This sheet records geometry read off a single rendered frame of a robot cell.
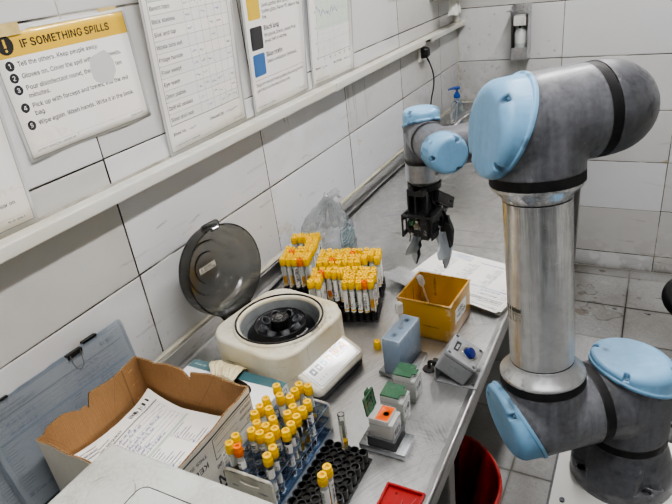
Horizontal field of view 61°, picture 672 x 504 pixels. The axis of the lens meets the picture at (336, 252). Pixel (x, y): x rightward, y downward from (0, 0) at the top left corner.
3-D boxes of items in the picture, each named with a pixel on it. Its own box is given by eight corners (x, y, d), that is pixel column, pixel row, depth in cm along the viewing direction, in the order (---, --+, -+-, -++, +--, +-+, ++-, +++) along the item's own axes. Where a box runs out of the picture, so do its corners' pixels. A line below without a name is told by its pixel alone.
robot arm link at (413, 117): (408, 115, 110) (395, 106, 117) (411, 170, 115) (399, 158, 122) (447, 109, 111) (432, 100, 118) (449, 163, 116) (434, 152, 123)
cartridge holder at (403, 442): (405, 462, 103) (403, 447, 101) (359, 448, 107) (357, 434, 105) (415, 440, 107) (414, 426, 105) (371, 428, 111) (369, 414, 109)
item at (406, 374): (415, 404, 115) (414, 378, 112) (393, 399, 118) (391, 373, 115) (422, 391, 119) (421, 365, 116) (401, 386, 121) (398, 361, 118)
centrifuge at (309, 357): (311, 417, 116) (302, 368, 110) (210, 373, 133) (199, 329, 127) (375, 352, 132) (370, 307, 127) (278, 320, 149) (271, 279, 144)
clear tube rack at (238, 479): (278, 515, 96) (271, 484, 93) (230, 496, 100) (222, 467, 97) (334, 430, 112) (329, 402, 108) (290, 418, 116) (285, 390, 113)
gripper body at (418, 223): (401, 239, 125) (397, 187, 119) (417, 223, 131) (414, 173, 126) (434, 244, 121) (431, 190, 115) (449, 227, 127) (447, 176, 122)
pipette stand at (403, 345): (408, 383, 121) (405, 344, 117) (379, 374, 125) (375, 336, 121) (427, 356, 129) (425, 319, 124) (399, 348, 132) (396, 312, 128)
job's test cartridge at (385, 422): (394, 450, 104) (392, 423, 101) (370, 443, 106) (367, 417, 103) (402, 434, 107) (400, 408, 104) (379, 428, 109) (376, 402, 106)
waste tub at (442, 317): (451, 344, 131) (450, 308, 127) (398, 332, 138) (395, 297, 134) (471, 314, 141) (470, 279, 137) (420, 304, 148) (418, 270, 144)
